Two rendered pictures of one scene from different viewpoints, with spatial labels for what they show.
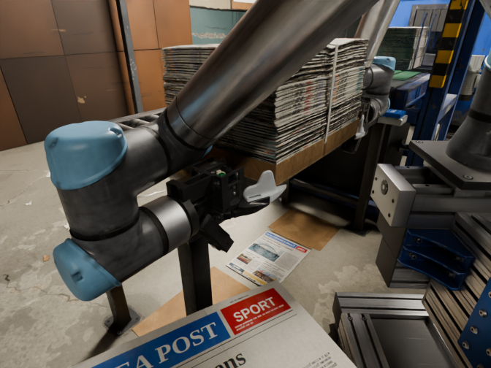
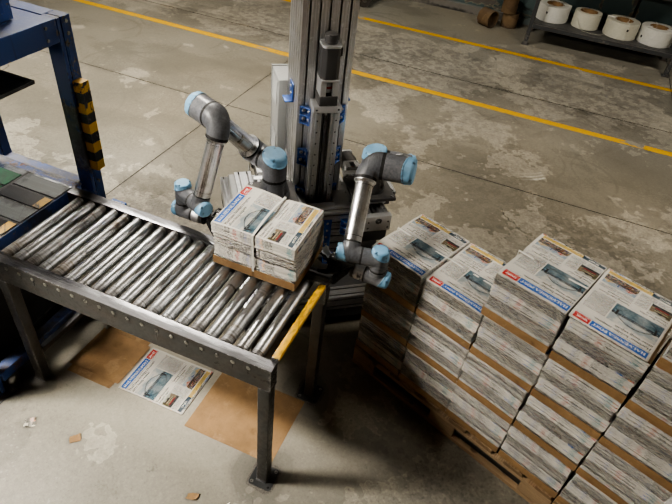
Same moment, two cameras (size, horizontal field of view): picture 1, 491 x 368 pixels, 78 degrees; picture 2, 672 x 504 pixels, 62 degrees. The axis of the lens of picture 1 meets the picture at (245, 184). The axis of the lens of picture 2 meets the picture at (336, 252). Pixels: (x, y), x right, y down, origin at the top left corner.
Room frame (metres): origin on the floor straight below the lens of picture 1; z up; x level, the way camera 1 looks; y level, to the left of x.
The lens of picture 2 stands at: (1.11, 1.74, 2.43)
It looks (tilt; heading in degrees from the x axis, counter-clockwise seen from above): 40 degrees down; 248
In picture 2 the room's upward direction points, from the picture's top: 7 degrees clockwise
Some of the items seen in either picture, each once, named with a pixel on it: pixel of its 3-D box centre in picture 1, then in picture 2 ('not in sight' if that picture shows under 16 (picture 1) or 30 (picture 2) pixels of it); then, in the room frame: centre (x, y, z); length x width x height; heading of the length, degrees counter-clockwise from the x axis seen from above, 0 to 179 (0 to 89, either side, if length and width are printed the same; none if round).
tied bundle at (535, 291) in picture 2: not in sight; (543, 290); (-0.28, 0.49, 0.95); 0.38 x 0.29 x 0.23; 30
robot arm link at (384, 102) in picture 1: (374, 106); (184, 209); (1.02, -0.44, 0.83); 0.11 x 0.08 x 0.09; 141
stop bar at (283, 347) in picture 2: not in sight; (301, 320); (0.66, 0.33, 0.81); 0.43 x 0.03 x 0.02; 51
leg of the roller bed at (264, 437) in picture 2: (104, 255); (265, 435); (0.83, 0.50, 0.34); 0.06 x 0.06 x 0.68; 51
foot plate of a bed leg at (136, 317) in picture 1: (122, 320); (263, 476); (0.83, 0.50, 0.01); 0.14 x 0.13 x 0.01; 51
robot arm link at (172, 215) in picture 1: (164, 223); (359, 271); (0.35, 0.12, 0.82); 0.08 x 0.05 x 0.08; 51
